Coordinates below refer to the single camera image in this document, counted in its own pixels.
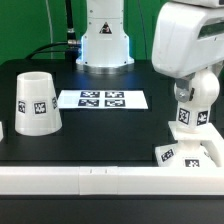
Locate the white wall bar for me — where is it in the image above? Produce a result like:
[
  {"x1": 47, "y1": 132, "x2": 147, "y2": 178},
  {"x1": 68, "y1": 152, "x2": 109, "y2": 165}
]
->
[
  {"x1": 0, "y1": 166, "x2": 224, "y2": 195},
  {"x1": 204, "y1": 141, "x2": 224, "y2": 167},
  {"x1": 0, "y1": 121, "x2": 4, "y2": 142}
]

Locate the white marker sheet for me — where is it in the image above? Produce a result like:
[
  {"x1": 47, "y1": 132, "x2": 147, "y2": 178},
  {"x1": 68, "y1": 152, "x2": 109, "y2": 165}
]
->
[{"x1": 58, "y1": 90, "x2": 148, "y2": 109}]

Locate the white front wall bar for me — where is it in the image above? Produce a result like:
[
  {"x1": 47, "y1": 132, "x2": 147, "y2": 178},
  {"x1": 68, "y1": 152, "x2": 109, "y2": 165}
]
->
[{"x1": 0, "y1": 166, "x2": 224, "y2": 195}]

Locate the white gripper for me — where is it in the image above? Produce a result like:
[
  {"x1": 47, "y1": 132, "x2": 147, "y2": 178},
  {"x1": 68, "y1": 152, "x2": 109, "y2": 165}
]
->
[{"x1": 152, "y1": 0, "x2": 224, "y2": 102}]

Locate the white right wall bar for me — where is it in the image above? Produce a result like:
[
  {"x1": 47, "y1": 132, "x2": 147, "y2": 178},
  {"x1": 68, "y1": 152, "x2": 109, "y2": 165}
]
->
[{"x1": 204, "y1": 141, "x2": 224, "y2": 167}]

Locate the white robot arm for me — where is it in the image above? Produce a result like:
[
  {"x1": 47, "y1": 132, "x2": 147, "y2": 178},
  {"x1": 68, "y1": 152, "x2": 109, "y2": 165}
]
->
[{"x1": 76, "y1": 0, "x2": 224, "y2": 79}]

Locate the white lamp base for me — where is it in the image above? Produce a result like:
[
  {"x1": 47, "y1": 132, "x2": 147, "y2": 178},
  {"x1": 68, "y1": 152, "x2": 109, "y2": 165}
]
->
[{"x1": 155, "y1": 121, "x2": 224, "y2": 168}]

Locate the white left wall bar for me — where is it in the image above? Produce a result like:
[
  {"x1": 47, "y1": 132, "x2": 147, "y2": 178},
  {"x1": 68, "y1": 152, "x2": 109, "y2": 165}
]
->
[{"x1": 0, "y1": 121, "x2": 4, "y2": 142}]

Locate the black curved cable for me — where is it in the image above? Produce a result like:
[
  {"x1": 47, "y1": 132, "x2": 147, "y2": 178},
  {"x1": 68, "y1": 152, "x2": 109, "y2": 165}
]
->
[{"x1": 25, "y1": 41, "x2": 81, "y2": 60}]

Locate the white lamp bulb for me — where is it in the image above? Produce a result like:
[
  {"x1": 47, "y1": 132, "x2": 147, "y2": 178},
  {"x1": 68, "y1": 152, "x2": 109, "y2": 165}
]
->
[{"x1": 176, "y1": 69, "x2": 220, "y2": 133}]

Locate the black thick cable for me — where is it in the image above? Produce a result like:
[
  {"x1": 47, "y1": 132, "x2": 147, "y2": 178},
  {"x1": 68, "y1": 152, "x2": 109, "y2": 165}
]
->
[{"x1": 64, "y1": 0, "x2": 82, "y2": 48}]

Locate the white conical lamp shade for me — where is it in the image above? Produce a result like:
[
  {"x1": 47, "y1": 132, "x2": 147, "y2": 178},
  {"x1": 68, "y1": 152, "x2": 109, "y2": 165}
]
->
[{"x1": 15, "y1": 71, "x2": 62, "y2": 136}]

